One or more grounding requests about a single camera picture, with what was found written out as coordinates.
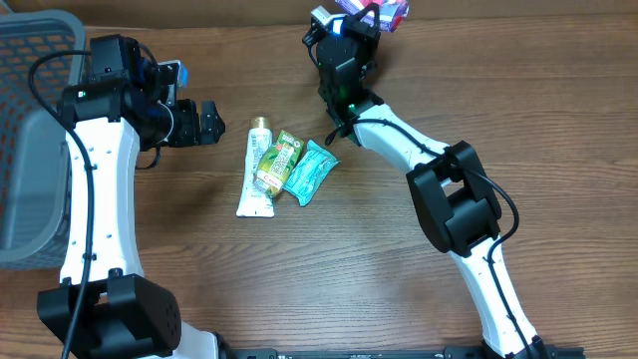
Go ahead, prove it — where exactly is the red purple floral liner pack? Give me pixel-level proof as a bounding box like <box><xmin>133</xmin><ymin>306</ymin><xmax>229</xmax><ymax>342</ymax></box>
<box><xmin>336</xmin><ymin>0</ymin><xmax>410</xmax><ymax>32</ymax></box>

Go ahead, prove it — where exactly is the green yellow drink carton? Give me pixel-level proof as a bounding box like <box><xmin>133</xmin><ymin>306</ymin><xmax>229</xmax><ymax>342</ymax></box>
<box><xmin>254</xmin><ymin>131</ymin><xmax>304</xmax><ymax>197</ymax></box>

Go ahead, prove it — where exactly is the white tube gold cap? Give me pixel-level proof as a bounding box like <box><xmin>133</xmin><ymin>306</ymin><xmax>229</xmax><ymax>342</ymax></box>
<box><xmin>235</xmin><ymin>117</ymin><xmax>274</xmax><ymax>218</ymax></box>

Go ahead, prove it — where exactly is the teal wipes packet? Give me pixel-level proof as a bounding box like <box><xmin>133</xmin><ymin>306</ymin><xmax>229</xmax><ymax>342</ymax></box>
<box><xmin>284</xmin><ymin>140</ymin><xmax>340</xmax><ymax>206</ymax></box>

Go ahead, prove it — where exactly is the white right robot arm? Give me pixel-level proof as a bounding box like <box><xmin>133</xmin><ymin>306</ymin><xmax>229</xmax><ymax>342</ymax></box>
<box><xmin>303</xmin><ymin>3</ymin><xmax>547</xmax><ymax>358</ymax></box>

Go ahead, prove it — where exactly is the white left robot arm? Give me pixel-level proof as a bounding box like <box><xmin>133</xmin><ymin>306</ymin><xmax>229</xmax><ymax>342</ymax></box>
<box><xmin>37</xmin><ymin>34</ymin><xmax>229</xmax><ymax>359</ymax></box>

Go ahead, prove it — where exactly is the dark grey plastic basket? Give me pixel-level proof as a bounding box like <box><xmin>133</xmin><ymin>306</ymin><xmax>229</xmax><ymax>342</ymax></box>
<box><xmin>1</xmin><ymin>10</ymin><xmax>86</xmax><ymax>270</ymax></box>

